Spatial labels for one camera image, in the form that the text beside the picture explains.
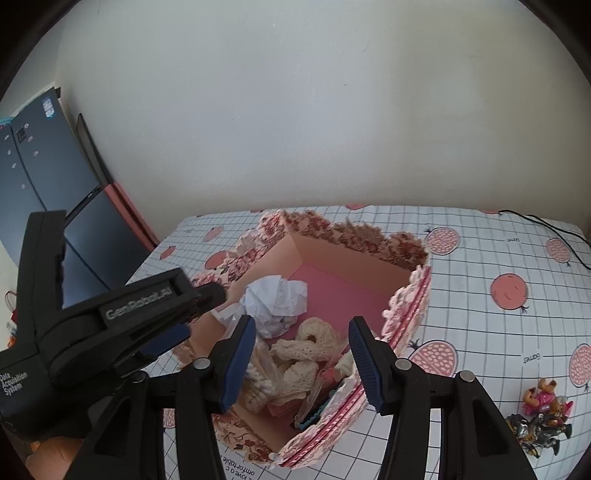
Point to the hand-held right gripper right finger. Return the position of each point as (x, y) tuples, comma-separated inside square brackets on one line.
[(369, 369)]

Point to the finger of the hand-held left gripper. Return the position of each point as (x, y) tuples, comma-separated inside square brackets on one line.
[(166, 341), (203, 295)]

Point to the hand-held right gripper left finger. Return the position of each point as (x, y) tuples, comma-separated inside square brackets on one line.
[(238, 364)]

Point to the small white packet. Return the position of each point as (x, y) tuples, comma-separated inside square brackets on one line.
[(345, 367)]

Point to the cotton swab packet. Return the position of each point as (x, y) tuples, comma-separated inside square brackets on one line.
[(258, 383)]

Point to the cream lace scrunchie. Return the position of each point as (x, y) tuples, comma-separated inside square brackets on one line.
[(300, 355)]

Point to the paper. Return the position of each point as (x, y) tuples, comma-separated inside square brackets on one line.
[(272, 300)]

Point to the floral gift box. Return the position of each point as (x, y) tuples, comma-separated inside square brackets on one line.
[(351, 263)]

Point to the black gold action figure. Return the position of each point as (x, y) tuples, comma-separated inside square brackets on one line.
[(535, 431)]

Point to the desktop with checked tablecloth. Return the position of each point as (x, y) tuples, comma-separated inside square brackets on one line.
[(480, 323)]

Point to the person's left hand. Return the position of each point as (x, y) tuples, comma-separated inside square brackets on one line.
[(51, 457)]

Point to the pink leaning board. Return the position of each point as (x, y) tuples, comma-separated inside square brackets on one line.
[(129, 212)]

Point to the pink action figure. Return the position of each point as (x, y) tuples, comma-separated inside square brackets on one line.
[(545, 397)]

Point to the black leaning board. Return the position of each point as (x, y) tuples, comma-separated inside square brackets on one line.
[(94, 152)]

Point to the dark blue refrigerator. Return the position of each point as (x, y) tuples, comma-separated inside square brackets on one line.
[(41, 175)]

